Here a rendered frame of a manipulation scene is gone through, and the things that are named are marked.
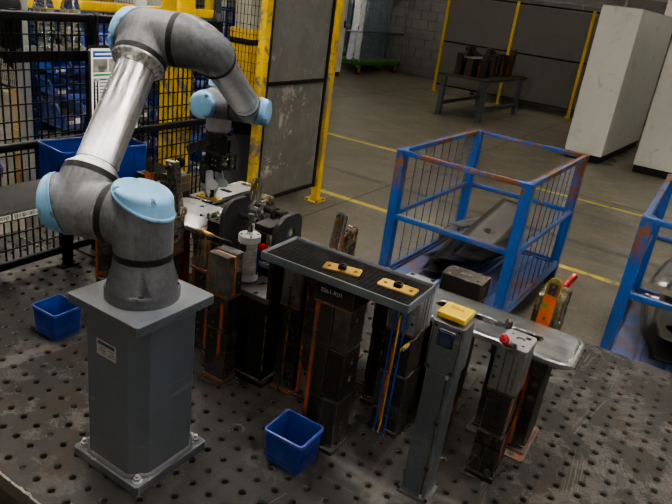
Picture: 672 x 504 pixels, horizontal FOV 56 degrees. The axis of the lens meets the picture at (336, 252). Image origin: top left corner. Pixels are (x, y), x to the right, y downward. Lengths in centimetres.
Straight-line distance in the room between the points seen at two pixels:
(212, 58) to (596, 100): 819
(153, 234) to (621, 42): 844
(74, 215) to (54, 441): 57
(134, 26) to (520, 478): 135
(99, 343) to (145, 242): 24
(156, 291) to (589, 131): 848
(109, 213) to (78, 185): 9
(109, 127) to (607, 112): 839
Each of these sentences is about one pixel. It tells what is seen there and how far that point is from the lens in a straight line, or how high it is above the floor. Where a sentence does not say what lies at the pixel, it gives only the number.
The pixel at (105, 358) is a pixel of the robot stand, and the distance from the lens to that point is 137.
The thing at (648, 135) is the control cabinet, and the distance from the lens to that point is 934.
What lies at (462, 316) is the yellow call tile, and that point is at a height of 116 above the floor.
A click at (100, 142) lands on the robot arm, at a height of 138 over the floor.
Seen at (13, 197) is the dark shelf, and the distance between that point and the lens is 214.
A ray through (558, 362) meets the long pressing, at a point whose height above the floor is 100.
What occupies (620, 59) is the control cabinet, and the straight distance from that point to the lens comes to 931.
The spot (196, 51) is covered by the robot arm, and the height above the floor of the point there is 156.
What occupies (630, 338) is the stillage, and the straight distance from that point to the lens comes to 389.
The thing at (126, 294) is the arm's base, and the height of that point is 113.
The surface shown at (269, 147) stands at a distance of 489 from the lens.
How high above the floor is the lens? 172
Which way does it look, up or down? 22 degrees down
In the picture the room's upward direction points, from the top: 8 degrees clockwise
